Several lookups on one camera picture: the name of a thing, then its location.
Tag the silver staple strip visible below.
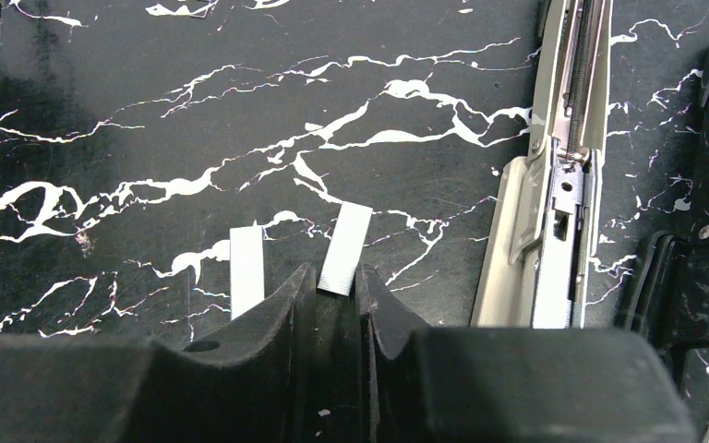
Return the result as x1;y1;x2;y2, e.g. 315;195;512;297
230;225;266;320
318;202;373;296

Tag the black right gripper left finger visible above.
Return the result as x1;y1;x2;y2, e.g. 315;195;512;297
0;264;317;442

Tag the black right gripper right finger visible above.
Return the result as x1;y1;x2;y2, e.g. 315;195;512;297
354;265;697;442

